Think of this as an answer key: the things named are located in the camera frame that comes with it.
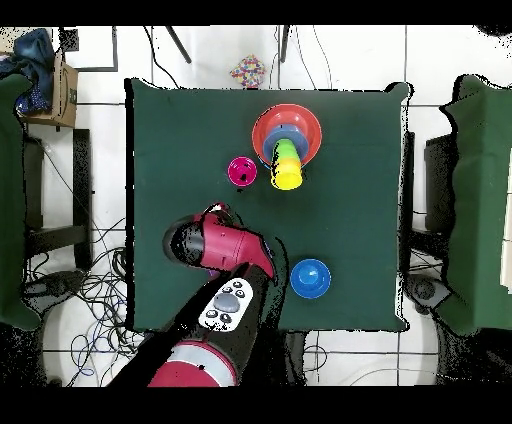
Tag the pink plastic cup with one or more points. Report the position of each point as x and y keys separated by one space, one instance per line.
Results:
x=242 y=172

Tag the large light blue bowl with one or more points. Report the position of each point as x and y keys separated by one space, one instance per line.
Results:
x=262 y=162

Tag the yellow plastic cup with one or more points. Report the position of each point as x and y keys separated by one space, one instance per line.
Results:
x=288 y=180

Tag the orange plastic cup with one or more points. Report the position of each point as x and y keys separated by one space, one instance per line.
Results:
x=288 y=162

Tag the green plastic cup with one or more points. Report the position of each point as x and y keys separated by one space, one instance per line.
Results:
x=286 y=148

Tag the small light blue bowl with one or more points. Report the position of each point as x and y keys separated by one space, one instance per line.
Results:
x=296 y=134

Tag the wide orange-red bowl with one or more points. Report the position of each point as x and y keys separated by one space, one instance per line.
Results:
x=280 y=116

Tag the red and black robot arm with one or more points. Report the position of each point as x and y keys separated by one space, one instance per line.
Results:
x=224 y=248

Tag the dark green tablecloth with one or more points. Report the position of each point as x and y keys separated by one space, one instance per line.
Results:
x=180 y=140

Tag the small dark blue bowl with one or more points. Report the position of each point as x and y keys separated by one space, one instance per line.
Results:
x=310 y=278

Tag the black tripod leg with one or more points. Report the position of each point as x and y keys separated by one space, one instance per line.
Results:
x=178 y=44
x=284 y=44

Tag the cardboard box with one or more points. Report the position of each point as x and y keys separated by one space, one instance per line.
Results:
x=64 y=100

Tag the green cloth covered table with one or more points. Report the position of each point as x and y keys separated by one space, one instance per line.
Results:
x=12 y=200
x=480 y=200

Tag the blue cloth bundle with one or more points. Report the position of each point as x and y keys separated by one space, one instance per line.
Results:
x=34 y=52

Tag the black stool frame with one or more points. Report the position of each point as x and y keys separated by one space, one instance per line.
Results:
x=438 y=180
x=82 y=224

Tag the black pedestal foot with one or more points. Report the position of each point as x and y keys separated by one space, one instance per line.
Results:
x=426 y=290
x=56 y=284

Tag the black rectangular frame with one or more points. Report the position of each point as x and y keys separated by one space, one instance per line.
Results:
x=115 y=48

